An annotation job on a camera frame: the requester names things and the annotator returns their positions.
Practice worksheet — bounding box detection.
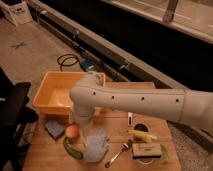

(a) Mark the green pepper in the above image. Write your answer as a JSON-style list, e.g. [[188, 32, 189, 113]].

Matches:
[[63, 137, 83, 159]]

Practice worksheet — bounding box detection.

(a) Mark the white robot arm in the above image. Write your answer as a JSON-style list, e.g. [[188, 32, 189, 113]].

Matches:
[[70, 72, 213, 135]]

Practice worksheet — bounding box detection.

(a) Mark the blue box on floor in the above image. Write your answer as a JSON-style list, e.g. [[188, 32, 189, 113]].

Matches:
[[80, 59, 95, 71]]

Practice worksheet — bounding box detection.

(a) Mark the dark round cup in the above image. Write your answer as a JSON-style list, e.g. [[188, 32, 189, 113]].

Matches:
[[134, 123, 148, 132]]

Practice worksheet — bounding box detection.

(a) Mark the yellow plastic tub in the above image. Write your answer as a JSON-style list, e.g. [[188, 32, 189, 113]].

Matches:
[[32, 70, 106, 117]]

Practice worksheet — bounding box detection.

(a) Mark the peach fruit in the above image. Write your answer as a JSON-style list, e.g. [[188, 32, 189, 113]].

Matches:
[[65, 124, 80, 139]]

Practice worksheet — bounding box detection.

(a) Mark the light blue cloth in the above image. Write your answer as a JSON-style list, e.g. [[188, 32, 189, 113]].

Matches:
[[84, 128, 109, 163]]

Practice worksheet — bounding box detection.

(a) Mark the metal spoon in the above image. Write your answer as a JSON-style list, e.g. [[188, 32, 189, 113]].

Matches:
[[105, 141, 132, 168]]

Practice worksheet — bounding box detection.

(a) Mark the blue sponge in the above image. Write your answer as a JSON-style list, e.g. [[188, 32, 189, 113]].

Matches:
[[45, 120, 65, 139]]

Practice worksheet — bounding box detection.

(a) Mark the white bowl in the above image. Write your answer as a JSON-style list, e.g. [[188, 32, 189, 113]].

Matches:
[[136, 158, 154, 165]]

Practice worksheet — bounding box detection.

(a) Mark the green cloth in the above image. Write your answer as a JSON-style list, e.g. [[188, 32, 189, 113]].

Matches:
[[154, 144, 169, 163]]

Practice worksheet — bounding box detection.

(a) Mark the black chair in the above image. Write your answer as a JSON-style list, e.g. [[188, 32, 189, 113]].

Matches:
[[0, 67, 38, 171]]

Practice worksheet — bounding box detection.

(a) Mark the white cardboard box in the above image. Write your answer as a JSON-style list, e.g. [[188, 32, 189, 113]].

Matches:
[[0, 0, 32, 26]]

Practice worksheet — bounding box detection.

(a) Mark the black coiled cable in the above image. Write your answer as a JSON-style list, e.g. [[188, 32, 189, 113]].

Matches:
[[56, 53, 81, 72]]

